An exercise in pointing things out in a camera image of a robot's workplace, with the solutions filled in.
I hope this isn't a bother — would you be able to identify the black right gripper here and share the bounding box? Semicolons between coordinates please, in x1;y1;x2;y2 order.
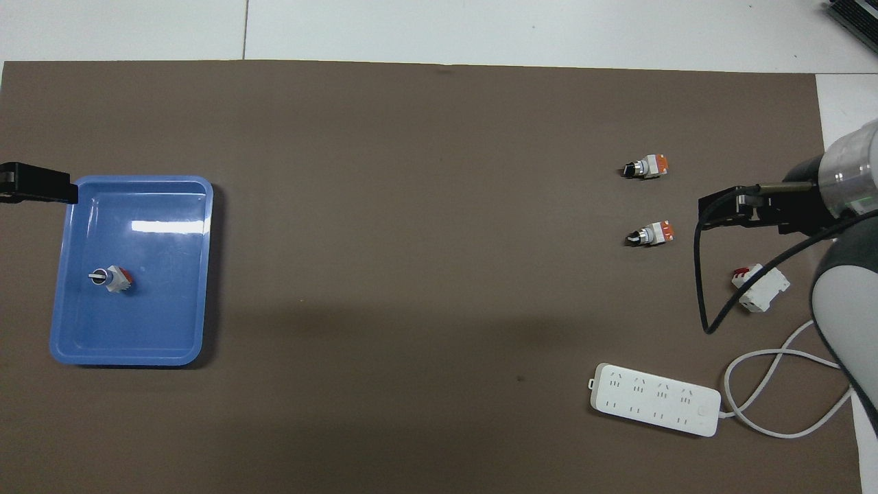
698;156;835;235

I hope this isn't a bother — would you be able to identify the white circuit breaker red lever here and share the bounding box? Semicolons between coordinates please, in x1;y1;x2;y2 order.
731;264;790;313

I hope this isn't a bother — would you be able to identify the blue plastic tray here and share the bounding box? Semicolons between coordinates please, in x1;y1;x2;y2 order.
49;175;214;366

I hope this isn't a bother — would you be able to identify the white power strip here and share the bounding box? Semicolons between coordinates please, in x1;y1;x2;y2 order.
590;363;722;438

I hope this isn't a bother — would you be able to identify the dark ribbed device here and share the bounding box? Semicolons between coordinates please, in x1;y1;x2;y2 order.
825;0;878;35

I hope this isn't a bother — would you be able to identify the brown paper table mat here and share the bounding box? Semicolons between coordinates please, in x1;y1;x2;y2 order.
0;60;862;494

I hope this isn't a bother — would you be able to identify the white power strip cable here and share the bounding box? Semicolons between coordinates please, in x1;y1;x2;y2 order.
719;319;855;438

